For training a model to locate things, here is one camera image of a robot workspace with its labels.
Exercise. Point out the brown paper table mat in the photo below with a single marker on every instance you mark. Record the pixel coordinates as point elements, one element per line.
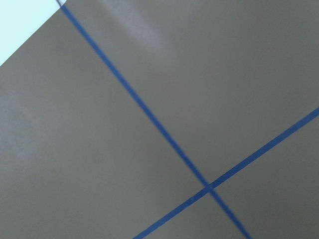
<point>79,159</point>

